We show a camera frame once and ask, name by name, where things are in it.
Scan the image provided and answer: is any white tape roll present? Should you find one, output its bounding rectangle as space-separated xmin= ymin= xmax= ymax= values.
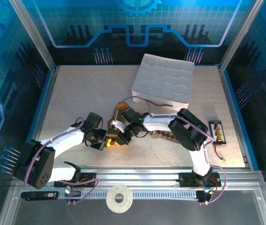
xmin=106 ymin=184 xmax=134 ymax=213

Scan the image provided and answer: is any black controller box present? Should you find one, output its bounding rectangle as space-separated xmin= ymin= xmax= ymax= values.
xmin=64 ymin=187 xmax=82 ymax=198
xmin=196 ymin=189 xmax=214 ymax=203

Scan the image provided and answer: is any white divided storage box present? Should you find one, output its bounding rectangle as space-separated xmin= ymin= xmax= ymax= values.
xmin=131 ymin=53 xmax=196 ymax=113

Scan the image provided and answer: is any black board with yellow connectors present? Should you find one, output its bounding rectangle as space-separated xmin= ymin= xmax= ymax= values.
xmin=208 ymin=120 xmax=228 ymax=145

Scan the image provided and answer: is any black flat device with label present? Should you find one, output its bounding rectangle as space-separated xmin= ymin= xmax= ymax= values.
xmin=20 ymin=191 xmax=60 ymax=202

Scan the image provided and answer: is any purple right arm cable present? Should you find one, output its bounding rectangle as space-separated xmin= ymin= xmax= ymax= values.
xmin=114 ymin=96 xmax=228 ymax=206

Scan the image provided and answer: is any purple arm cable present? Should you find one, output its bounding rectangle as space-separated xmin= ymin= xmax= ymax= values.
xmin=114 ymin=96 xmax=228 ymax=206
xmin=24 ymin=116 xmax=100 ymax=206

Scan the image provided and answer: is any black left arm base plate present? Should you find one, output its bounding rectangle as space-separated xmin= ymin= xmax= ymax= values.
xmin=54 ymin=172 xmax=97 ymax=188

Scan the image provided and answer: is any aluminium front rail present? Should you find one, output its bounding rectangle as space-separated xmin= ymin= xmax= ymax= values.
xmin=13 ymin=165 xmax=265 ymax=190

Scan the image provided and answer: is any brown box handle strap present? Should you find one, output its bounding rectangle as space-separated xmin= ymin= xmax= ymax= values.
xmin=146 ymin=100 xmax=173 ymax=107

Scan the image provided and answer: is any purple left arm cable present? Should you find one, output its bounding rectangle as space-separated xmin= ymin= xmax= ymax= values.
xmin=24 ymin=116 xmax=100 ymax=206

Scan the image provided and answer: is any grey slotted cable duct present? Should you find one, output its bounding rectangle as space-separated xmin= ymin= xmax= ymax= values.
xmin=64 ymin=189 xmax=200 ymax=200

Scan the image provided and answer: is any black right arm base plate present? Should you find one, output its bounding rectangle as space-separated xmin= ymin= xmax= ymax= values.
xmin=178 ymin=172 xmax=221 ymax=188

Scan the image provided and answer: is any thin cable with yellow plug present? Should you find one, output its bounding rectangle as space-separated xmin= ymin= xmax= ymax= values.
xmin=213 ymin=143 xmax=227 ymax=163

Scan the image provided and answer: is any aluminium corner post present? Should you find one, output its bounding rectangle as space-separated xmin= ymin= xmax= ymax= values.
xmin=8 ymin=0 xmax=57 ymax=72
xmin=218 ymin=0 xmax=265 ymax=72

